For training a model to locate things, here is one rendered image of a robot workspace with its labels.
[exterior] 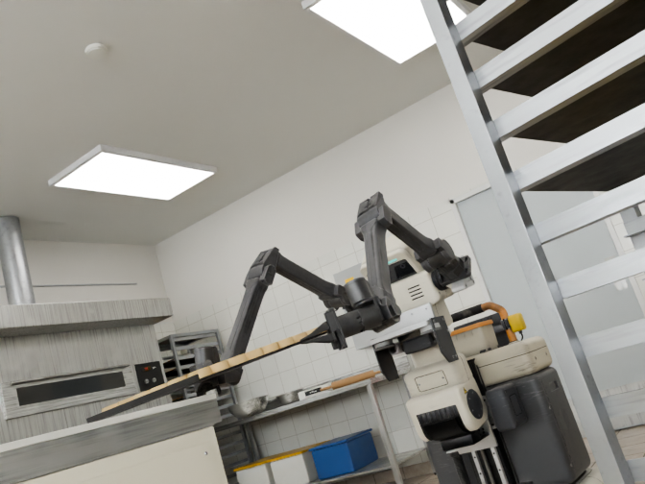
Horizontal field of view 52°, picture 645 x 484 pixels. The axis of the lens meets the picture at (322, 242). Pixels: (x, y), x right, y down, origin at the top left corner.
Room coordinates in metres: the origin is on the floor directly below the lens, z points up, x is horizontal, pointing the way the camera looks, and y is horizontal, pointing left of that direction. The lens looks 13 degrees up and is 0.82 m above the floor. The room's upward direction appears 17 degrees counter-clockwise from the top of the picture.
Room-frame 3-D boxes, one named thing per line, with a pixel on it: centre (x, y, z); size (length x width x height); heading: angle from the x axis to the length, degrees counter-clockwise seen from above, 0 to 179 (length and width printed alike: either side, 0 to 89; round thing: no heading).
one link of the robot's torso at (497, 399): (2.45, -0.32, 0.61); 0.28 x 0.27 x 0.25; 55
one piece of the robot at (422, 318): (2.38, -0.20, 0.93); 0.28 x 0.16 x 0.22; 55
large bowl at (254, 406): (6.14, 1.09, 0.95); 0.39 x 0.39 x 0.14
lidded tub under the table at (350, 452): (5.73, 0.34, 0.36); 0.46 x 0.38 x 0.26; 151
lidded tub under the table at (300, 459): (5.96, 0.73, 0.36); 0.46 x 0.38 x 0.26; 150
